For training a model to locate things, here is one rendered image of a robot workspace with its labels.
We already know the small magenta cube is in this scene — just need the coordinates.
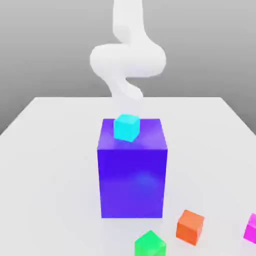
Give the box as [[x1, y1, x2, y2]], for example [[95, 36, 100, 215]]
[[243, 212, 256, 245]]

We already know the small cyan cube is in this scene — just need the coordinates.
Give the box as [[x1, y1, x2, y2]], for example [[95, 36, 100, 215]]
[[113, 113, 141, 143]]

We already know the small green cube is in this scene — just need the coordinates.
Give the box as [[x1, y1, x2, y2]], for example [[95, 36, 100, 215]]
[[134, 229, 167, 256]]

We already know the large blue box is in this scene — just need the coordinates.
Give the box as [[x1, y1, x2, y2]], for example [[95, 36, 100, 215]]
[[96, 118, 168, 219]]

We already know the small orange cube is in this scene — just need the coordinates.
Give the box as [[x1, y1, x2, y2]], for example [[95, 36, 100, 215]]
[[175, 209, 205, 246]]

